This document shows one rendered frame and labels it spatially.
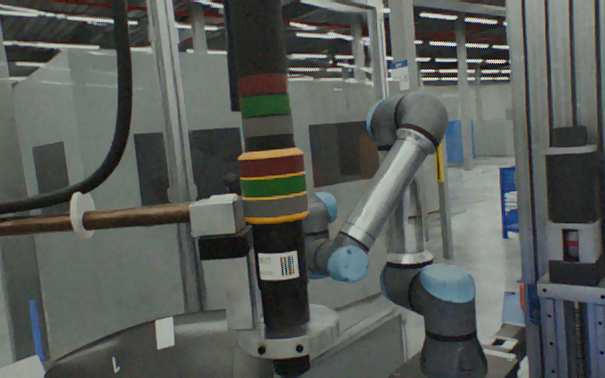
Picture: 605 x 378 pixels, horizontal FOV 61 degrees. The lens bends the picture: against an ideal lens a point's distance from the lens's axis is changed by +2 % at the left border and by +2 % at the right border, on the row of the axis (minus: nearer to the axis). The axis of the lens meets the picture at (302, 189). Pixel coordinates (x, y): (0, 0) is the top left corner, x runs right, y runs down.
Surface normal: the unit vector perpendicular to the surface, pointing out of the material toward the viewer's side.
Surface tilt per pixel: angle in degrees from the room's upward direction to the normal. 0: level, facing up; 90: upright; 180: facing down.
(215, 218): 90
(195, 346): 39
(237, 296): 90
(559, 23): 90
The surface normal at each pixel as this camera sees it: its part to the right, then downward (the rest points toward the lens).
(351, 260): 0.41, 0.04
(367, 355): 0.75, -0.01
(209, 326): 0.02, -0.74
